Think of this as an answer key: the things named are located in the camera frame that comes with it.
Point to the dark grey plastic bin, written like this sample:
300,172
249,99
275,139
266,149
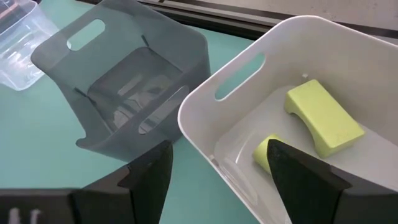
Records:
56,71

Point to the clear plastic bin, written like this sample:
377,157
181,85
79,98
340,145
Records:
21,46

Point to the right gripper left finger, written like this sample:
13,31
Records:
140,193

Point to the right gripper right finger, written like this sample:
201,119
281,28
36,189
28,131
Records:
311,193

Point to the black vertical stand pole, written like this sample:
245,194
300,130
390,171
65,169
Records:
202,18

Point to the yellow cylinder block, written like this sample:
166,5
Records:
261,152

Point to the green table mat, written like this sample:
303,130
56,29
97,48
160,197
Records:
37,140

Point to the yellow arch block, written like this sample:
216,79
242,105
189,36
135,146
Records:
323,118

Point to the light grey plastic bin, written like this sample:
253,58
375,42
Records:
311,46

